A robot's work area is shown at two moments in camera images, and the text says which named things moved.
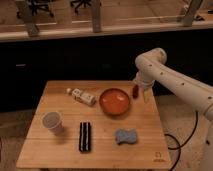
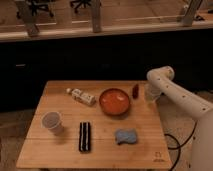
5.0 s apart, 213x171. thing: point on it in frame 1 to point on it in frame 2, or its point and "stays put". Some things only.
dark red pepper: (135, 91) stays put
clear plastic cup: (54, 122) stays put
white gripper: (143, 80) to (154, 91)
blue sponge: (123, 136) stays put
